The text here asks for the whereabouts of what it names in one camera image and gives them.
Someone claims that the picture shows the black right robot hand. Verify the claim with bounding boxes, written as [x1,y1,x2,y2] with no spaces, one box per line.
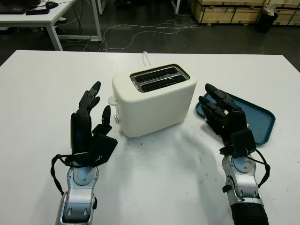
[198,83,248,146]

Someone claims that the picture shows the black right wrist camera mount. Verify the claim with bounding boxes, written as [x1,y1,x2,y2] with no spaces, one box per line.
[230,128,257,158]

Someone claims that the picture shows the white two-slot toaster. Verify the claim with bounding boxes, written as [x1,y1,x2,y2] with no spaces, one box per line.
[112,63,198,138]

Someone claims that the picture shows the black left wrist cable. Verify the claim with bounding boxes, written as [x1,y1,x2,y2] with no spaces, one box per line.
[51,153,72,196]

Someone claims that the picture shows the black phone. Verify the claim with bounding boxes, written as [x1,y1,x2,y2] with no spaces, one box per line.
[25,9,50,16]

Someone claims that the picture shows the black trash bin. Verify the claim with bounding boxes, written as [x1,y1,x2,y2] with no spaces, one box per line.
[255,7,279,33]

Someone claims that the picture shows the white desk frame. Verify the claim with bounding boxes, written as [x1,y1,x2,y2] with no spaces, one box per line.
[97,0,106,15]

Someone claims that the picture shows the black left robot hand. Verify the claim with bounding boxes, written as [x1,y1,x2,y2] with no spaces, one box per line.
[69,81,113,156]

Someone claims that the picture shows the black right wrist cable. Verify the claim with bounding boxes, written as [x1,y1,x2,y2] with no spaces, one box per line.
[243,147,271,188]

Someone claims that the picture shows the white office desk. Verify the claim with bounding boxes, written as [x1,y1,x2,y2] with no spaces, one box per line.
[0,0,103,51]

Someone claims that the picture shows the white toaster power cord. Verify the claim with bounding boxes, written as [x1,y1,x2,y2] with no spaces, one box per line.
[142,51,152,67]

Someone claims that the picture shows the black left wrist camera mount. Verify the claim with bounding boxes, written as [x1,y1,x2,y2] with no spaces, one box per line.
[64,133,118,167]

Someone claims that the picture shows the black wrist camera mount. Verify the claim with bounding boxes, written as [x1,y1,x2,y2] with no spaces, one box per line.
[64,133,118,167]
[230,128,257,158]

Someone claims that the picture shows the white cable on floor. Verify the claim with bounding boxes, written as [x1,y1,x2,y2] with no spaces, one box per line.
[98,20,204,51]

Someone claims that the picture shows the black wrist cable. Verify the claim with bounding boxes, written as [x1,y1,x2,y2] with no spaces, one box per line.
[51,153,72,196]
[243,147,271,188]

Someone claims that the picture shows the black laptop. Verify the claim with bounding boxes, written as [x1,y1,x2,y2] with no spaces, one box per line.
[0,0,42,15]

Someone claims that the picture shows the wooden crate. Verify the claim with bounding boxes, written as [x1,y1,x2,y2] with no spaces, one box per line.
[189,0,267,24]
[273,0,300,26]

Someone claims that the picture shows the blue plastic tray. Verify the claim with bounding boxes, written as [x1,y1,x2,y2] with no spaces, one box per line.
[195,91,276,145]

